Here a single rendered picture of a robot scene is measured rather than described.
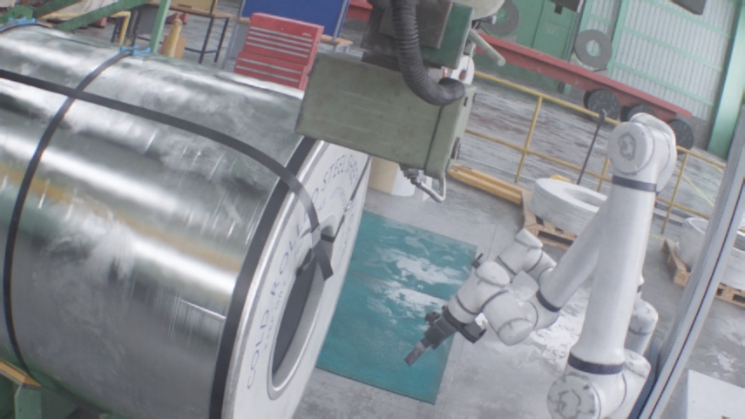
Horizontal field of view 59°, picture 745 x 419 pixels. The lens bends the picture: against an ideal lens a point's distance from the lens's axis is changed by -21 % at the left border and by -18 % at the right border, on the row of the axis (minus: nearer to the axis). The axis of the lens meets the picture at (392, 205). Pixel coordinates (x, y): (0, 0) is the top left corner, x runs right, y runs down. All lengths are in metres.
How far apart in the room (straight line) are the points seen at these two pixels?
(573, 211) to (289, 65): 2.84
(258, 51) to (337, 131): 6.30
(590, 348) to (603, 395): 0.13
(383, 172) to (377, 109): 5.95
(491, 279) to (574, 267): 0.22
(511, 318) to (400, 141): 1.03
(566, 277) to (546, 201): 5.16
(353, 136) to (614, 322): 0.95
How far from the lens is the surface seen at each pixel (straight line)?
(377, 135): 1.01
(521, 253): 2.44
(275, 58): 7.26
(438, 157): 1.00
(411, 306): 4.65
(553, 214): 7.10
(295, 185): 1.74
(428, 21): 0.88
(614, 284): 1.77
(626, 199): 1.74
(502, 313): 1.97
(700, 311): 2.06
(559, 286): 2.03
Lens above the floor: 1.67
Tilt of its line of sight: 15 degrees down
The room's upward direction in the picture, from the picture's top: 16 degrees clockwise
